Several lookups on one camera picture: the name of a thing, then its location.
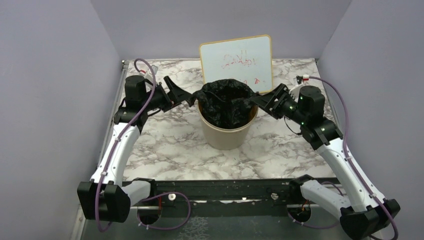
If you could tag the yellow framed whiteboard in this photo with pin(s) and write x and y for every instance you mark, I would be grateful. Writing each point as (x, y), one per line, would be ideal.
(247, 60)

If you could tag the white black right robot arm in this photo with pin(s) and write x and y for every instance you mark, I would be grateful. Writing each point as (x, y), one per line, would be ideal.
(363, 210)

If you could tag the black plastic trash bag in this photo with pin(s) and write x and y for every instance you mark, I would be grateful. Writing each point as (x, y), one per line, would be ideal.
(225, 103)

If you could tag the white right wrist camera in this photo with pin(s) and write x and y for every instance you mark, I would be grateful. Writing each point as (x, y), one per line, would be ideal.
(298, 83)

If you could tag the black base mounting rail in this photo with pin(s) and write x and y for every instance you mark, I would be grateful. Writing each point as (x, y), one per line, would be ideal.
(223, 198)

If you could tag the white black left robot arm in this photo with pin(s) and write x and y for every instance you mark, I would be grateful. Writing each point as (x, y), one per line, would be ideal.
(104, 198)

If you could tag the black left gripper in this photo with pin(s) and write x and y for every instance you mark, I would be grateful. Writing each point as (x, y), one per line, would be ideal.
(175, 94)

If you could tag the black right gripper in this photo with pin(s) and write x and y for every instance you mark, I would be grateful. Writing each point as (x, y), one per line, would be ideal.
(281, 93)

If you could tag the beige cylindrical trash bin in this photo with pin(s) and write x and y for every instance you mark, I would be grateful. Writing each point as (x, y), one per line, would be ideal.
(226, 139)

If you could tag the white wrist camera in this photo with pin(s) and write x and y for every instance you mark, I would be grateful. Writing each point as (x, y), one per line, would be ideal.
(147, 74)
(298, 83)

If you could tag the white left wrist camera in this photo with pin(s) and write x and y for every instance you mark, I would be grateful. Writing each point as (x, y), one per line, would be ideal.
(147, 74)

